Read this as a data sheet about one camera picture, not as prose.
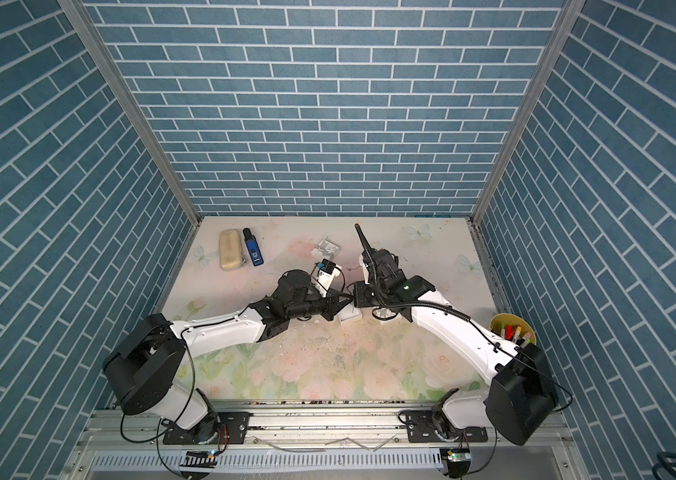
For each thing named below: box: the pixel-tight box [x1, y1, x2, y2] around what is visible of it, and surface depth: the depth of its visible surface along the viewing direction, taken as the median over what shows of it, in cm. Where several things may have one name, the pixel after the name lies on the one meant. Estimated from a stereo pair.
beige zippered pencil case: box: [219, 228, 243, 271], surface depth 107 cm
